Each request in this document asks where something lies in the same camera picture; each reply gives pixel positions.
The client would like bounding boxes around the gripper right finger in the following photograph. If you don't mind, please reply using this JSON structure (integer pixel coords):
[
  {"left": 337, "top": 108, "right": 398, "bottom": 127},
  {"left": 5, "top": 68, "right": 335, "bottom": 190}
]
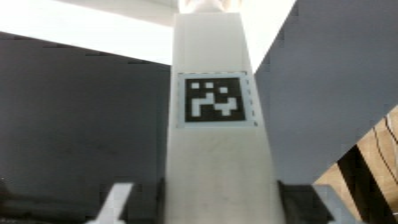
[{"left": 275, "top": 179, "right": 366, "bottom": 224}]

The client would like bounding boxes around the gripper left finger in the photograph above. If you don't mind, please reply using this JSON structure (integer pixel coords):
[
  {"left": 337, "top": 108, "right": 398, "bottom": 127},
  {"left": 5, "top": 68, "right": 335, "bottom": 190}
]
[{"left": 85, "top": 183, "right": 133, "bottom": 224}]

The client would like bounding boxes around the white leg with tag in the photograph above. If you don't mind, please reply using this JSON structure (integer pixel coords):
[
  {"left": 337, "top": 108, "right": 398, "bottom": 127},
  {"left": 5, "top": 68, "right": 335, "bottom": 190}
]
[{"left": 163, "top": 0, "right": 286, "bottom": 224}]

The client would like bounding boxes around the white desk top tray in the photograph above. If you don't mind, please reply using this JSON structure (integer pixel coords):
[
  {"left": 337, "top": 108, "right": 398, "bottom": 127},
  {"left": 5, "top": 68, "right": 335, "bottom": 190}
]
[{"left": 0, "top": 0, "right": 295, "bottom": 74}]

